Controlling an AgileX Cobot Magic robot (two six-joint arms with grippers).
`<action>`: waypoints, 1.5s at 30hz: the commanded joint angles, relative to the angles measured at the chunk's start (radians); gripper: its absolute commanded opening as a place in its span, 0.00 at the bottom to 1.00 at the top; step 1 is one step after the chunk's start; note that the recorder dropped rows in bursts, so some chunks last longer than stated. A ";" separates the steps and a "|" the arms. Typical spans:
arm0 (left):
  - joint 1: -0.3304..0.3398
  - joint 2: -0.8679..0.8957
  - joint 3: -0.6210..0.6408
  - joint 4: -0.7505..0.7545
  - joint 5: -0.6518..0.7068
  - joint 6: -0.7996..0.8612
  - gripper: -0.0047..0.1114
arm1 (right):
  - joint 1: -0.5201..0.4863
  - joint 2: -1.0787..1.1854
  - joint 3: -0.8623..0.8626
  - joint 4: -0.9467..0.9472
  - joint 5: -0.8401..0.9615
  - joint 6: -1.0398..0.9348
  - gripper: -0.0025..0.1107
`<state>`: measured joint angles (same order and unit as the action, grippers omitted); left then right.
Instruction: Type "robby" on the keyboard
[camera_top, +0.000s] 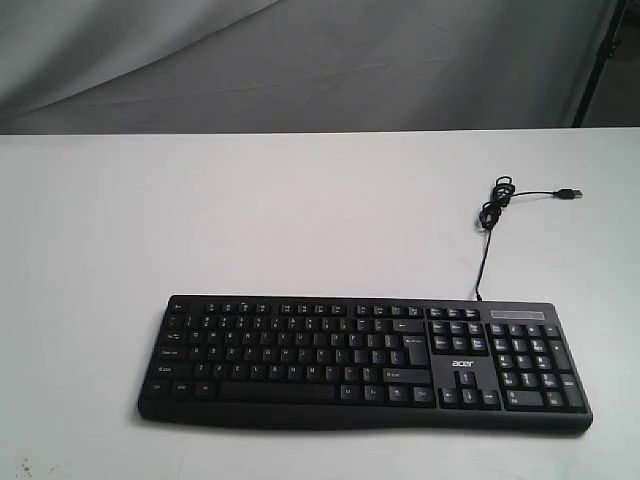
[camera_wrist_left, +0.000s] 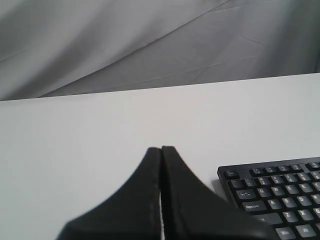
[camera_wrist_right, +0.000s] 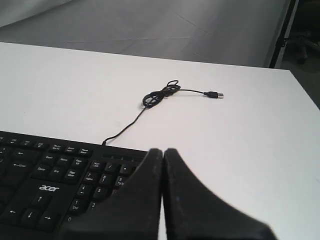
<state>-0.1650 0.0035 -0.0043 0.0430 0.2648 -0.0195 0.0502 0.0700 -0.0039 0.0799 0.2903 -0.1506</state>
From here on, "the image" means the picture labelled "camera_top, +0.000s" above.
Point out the black tripod stand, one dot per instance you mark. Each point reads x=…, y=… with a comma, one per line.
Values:
x=607, y=48

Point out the black acer keyboard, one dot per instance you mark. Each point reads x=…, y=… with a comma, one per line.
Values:
x=327, y=363

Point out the grey backdrop cloth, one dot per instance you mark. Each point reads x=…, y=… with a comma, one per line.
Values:
x=167, y=67

